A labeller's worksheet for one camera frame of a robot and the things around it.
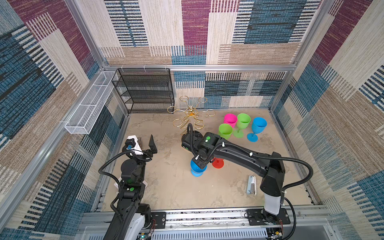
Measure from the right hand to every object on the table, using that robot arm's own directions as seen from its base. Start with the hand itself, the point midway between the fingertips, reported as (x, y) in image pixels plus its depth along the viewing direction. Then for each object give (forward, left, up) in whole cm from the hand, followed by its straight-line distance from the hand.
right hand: (205, 161), depth 78 cm
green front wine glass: (+27, -26, -1) cm, 38 cm away
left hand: (+7, +30, +14) cm, 34 cm away
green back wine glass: (+21, -14, -2) cm, 25 cm away
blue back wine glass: (-5, +5, +1) cm, 8 cm away
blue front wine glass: (+21, -33, 0) cm, 40 cm away
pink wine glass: (+28, -18, 0) cm, 33 cm away
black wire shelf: (+56, +40, +3) cm, 68 cm away
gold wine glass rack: (+20, +8, +7) cm, 23 cm away
